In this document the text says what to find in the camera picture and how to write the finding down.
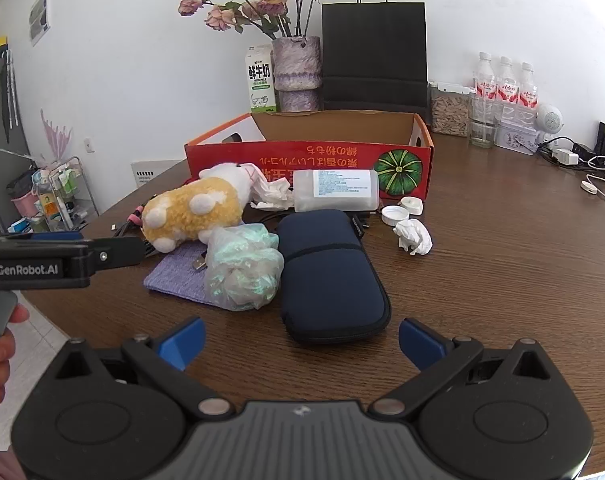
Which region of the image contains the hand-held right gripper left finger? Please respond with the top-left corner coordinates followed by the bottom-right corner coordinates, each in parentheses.
top-left (55, 316), bottom-right (236, 422)

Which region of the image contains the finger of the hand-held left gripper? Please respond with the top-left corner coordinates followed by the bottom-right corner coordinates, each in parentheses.
top-left (89, 236), bottom-right (146, 276)
top-left (31, 231), bottom-right (84, 242)

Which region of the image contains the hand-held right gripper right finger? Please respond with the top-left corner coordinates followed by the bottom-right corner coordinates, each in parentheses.
top-left (370, 316), bottom-right (553, 422)

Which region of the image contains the black cable bundle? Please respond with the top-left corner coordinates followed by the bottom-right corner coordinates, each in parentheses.
top-left (109, 203), bottom-right (156, 256)

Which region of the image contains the purple woven cloth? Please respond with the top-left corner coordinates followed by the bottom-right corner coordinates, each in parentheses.
top-left (143, 241), bottom-right (224, 307)

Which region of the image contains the clear plastic bag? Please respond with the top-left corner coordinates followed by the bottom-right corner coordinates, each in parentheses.
top-left (203, 223), bottom-right (285, 312)

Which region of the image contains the yellow white plush toy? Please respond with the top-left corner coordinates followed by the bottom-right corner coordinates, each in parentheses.
top-left (141, 162), bottom-right (266, 254)

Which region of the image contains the white tissue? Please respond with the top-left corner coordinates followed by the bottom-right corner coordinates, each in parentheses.
top-left (393, 218), bottom-right (434, 256)
top-left (251, 180), bottom-right (296, 211)

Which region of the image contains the navy zip pouch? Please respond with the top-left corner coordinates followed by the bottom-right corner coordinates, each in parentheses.
top-left (274, 208), bottom-right (392, 346)

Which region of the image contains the white plastic bottle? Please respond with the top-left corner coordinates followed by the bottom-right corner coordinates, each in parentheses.
top-left (291, 168), bottom-right (381, 213)

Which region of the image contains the red cardboard box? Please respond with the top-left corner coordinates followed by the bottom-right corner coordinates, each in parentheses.
top-left (184, 111), bottom-right (435, 201)

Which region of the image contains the metal storage rack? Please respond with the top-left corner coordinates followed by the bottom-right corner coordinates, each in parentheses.
top-left (0, 148), bottom-right (101, 234)

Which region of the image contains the clear glass cup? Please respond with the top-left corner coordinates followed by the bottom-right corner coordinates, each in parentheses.
top-left (468, 94), bottom-right (503, 149)

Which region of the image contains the white green milk carton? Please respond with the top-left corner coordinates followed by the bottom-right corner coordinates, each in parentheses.
top-left (245, 43), bottom-right (278, 114)

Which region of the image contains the white tin box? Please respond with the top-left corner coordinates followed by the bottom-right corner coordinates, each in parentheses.
top-left (495, 119), bottom-right (540, 155)

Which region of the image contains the clear jar of seeds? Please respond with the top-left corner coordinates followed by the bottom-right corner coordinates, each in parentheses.
top-left (427, 81), bottom-right (474, 137)

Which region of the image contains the purple mottled vase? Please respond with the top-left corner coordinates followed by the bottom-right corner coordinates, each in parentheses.
top-left (271, 35), bottom-right (323, 113)

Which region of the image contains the white round speaker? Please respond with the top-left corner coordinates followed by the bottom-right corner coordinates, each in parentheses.
top-left (536, 103), bottom-right (566, 136)

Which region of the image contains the water bottle with red label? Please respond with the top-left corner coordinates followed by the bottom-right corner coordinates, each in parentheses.
top-left (497, 56), bottom-right (520, 111)
top-left (517, 62), bottom-right (540, 117)
top-left (475, 51), bottom-right (499, 111)

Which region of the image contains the black paper bag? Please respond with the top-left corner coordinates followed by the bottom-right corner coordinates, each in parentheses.
top-left (321, 0), bottom-right (430, 125)

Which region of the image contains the pink plant wall decal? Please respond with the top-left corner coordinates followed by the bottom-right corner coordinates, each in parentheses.
top-left (39, 108), bottom-right (74, 166)

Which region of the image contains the wall picture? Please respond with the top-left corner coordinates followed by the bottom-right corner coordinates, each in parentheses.
top-left (29, 0), bottom-right (51, 41)

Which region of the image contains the white cable with round puck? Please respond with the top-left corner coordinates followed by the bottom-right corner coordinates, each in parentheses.
top-left (579, 174), bottom-right (605, 211)

